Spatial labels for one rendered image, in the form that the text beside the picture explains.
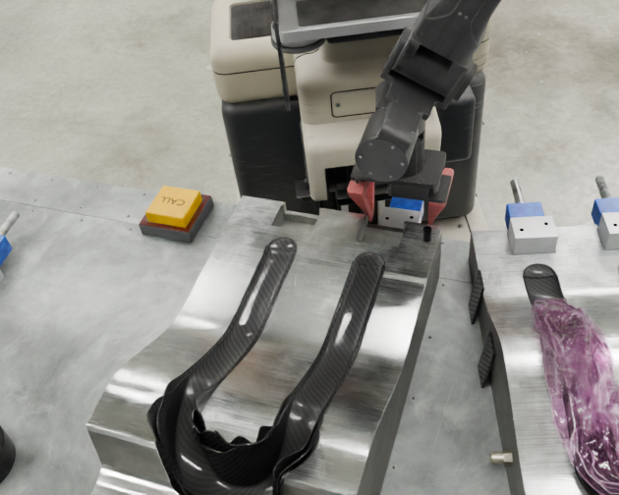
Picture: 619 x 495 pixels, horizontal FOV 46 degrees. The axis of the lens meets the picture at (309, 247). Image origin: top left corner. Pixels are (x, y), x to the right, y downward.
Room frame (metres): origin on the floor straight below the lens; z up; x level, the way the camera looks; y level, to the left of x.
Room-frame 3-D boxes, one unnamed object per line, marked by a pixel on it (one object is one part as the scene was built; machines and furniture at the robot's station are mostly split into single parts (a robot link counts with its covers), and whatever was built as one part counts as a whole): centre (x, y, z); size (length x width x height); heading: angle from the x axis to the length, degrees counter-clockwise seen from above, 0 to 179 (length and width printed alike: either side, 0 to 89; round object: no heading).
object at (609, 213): (0.63, -0.38, 0.86); 0.13 x 0.05 x 0.05; 173
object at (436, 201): (0.67, -0.15, 0.88); 0.07 x 0.07 x 0.09; 68
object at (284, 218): (0.66, 0.01, 0.87); 0.05 x 0.05 x 0.04; 66
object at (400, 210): (0.71, -0.14, 0.83); 0.13 x 0.05 x 0.05; 157
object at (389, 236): (0.61, -0.09, 0.87); 0.05 x 0.05 x 0.04; 66
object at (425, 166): (0.68, -0.12, 0.96); 0.10 x 0.07 x 0.07; 68
